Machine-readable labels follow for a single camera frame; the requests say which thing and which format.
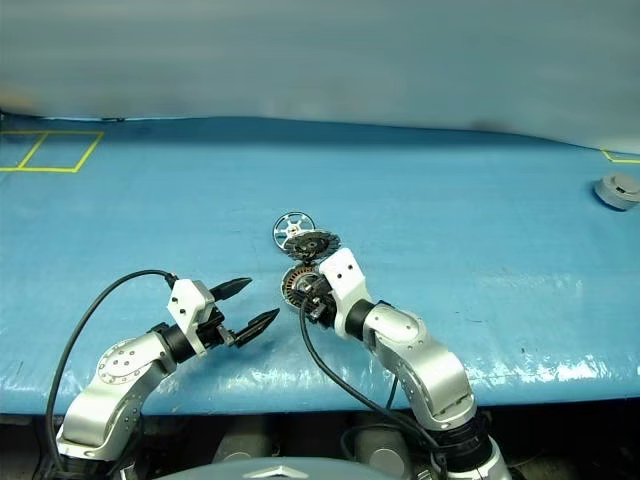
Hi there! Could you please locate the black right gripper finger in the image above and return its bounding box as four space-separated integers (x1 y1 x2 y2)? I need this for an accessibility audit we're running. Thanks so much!
293 257 324 281

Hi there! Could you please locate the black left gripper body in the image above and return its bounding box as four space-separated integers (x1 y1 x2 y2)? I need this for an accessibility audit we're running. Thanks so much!
198 307 239 351

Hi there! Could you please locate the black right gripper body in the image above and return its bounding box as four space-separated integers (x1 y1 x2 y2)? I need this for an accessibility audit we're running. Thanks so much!
298 277 337 332

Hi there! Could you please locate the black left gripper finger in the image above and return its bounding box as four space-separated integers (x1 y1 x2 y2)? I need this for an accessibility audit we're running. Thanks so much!
233 308 281 348
208 277 253 303

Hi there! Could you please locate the black toothed rotor disc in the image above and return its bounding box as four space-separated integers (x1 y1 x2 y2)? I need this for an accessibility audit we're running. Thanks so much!
285 231 342 261

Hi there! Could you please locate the silver spoked rotor ring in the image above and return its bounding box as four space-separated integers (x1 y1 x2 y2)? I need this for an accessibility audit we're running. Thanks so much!
272 211 317 251

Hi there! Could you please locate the dark rounded shape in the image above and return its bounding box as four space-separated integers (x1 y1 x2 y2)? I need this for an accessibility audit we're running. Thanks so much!
341 424 419 479
212 432 281 469

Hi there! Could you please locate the grey robot chest with chevron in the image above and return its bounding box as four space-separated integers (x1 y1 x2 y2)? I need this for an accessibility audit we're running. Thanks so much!
187 457 386 480

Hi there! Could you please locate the blue tarp table cover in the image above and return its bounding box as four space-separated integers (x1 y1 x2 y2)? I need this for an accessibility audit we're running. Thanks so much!
0 115 640 417

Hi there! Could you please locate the yellow tape double square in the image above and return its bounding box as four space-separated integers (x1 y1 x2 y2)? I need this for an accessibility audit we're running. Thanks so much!
0 130 105 174

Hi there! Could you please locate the grey round device with port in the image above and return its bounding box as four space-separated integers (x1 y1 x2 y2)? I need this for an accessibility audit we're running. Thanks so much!
593 172 640 214

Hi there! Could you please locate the yellow tape corner marking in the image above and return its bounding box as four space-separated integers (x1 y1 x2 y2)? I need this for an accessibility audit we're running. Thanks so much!
601 148 640 165

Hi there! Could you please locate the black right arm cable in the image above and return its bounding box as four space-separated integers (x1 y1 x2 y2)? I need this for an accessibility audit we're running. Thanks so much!
298 297 449 480

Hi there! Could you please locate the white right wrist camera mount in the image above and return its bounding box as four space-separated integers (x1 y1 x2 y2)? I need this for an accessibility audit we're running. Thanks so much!
318 249 375 344

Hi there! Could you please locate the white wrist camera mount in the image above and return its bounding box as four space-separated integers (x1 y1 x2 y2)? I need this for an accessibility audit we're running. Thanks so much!
318 249 375 344
167 279 217 357

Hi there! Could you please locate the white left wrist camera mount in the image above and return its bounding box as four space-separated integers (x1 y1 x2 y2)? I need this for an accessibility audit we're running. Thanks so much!
167 279 217 357

